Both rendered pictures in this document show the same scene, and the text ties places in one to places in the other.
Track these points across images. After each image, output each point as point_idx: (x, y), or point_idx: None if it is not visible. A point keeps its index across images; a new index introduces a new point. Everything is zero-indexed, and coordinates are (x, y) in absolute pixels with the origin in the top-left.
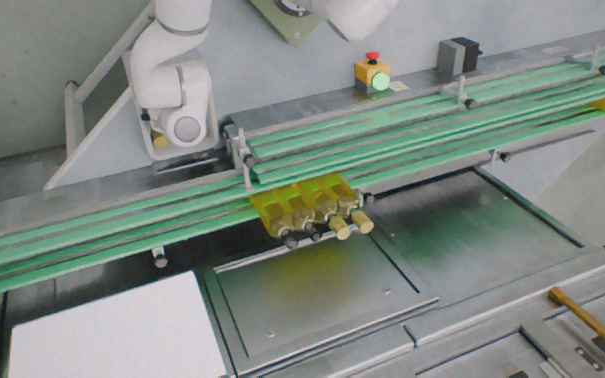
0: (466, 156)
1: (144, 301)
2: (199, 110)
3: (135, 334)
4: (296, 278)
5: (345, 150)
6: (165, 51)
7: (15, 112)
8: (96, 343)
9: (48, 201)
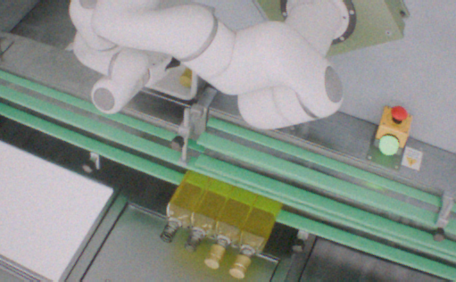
0: (432, 273)
1: (64, 186)
2: (119, 90)
3: (38, 206)
4: (171, 262)
5: (305, 187)
6: (84, 47)
7: None
8: (17, 192)
9: (55, 62)
